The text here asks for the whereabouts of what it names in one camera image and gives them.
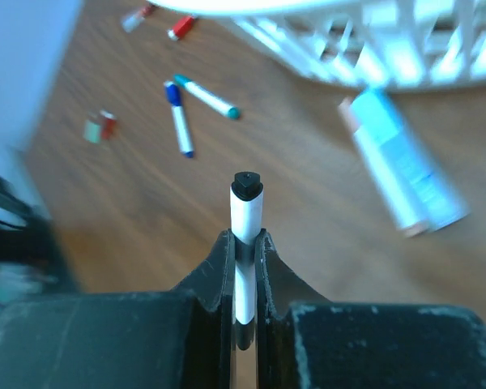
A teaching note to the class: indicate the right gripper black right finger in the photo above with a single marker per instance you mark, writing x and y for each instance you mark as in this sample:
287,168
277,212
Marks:
304,340

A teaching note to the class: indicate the thin red pen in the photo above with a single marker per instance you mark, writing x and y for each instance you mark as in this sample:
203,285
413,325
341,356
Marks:
131,21

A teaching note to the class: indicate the white plastic basket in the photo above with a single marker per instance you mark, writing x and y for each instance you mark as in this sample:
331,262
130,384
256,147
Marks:
396,45

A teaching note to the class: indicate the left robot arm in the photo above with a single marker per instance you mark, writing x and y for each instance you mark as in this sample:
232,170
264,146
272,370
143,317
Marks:
31,260

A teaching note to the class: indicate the green marker cap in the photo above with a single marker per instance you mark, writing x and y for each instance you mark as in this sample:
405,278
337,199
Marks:
92,131

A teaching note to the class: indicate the blue marker pen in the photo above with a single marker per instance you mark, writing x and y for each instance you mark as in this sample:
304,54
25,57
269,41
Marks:
184,139

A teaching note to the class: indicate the green marker pen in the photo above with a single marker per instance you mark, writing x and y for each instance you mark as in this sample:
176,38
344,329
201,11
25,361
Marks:
218,104

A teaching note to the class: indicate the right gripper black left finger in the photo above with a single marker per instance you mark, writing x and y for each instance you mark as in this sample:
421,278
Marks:
181,338

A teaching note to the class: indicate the blue highlighter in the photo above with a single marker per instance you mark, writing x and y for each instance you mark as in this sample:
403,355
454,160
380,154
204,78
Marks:
433,193

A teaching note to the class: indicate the black marker pen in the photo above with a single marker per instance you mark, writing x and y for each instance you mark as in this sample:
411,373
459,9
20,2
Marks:
246,203

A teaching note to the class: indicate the red marker pen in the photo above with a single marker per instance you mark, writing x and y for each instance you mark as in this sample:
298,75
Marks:
181,27

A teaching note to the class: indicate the red marker cap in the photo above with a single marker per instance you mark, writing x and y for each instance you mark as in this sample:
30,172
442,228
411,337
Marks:
108,124

